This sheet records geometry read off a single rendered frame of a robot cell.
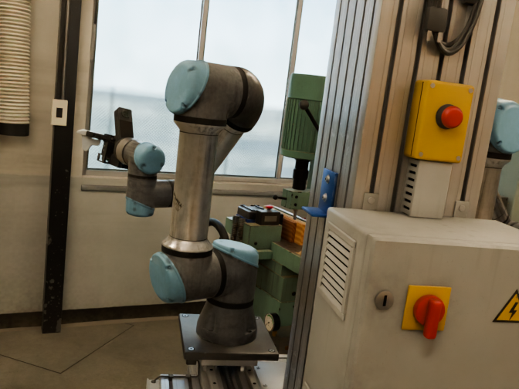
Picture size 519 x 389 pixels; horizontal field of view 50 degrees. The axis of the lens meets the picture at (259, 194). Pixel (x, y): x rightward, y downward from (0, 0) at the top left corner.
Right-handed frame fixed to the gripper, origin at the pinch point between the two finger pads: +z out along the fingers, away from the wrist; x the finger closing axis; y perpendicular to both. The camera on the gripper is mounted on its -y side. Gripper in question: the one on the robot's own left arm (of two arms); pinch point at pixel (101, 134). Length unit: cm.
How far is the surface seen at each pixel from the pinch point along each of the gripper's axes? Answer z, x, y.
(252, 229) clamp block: -12, 56, 22
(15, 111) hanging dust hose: 120, 6, 3
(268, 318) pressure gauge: -26, 60, 49
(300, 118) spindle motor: -8, 69, -20
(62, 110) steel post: 124, 29, -2
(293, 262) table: -28, 63, 28
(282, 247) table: -20, 64, 25
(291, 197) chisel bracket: -7, 75, 9
